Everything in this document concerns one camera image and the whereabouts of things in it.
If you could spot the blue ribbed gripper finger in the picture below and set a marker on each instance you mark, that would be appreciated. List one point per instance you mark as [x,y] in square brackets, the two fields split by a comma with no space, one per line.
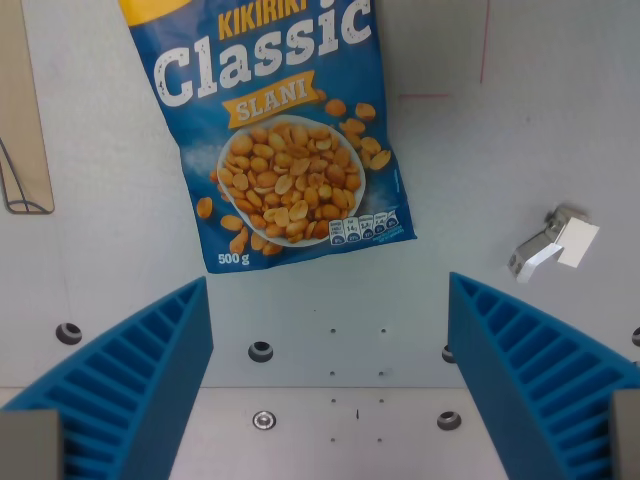
[540,380]
[125,380]

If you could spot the silver socket head screw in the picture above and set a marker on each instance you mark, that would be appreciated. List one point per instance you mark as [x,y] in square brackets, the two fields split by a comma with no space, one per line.
[263,419]

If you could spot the beige wooden board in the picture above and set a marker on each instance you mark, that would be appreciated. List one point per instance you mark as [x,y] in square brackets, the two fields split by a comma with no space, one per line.
[25,115]

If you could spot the blue peanut snack bag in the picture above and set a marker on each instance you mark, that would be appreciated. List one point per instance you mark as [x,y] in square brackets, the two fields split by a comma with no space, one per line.
[280,135]

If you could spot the metal bracket with white label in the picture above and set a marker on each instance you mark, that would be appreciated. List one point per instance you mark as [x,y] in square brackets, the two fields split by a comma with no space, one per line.
[552,240]

